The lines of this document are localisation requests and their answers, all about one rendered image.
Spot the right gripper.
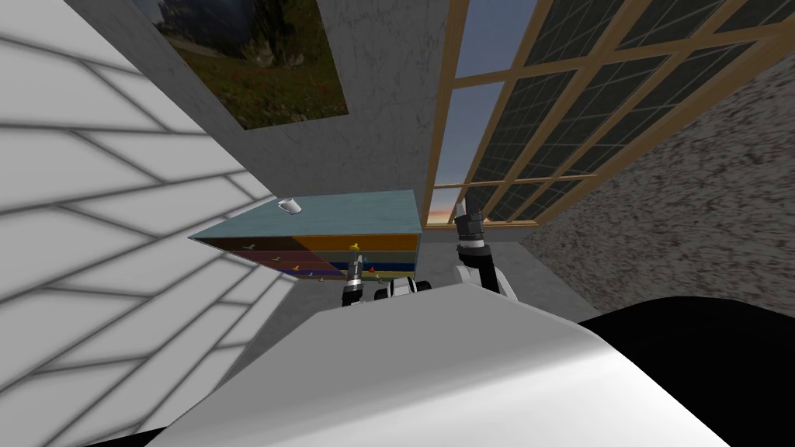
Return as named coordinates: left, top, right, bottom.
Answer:
left=453, top=201, right=487, bottom=247

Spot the orange drawer front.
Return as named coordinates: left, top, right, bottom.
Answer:
left=290, top=234, right=422, bottom=253

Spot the blue dresser with coloured drawers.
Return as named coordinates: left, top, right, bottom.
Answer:
left=187, top=189, right=424, bottom=284

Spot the brown drawer front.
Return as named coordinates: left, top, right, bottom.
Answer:
left=203, top=236, right=307, bottom=253

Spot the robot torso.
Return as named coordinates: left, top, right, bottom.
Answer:
left=146, top=276, right=734, bottom=447

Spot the wooden framed window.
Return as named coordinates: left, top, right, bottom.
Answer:
left=421, top=0, right=795, bottom=230

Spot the landscape picture on wall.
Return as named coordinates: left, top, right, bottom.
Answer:
left=131, top=0, right=350, bottom=131

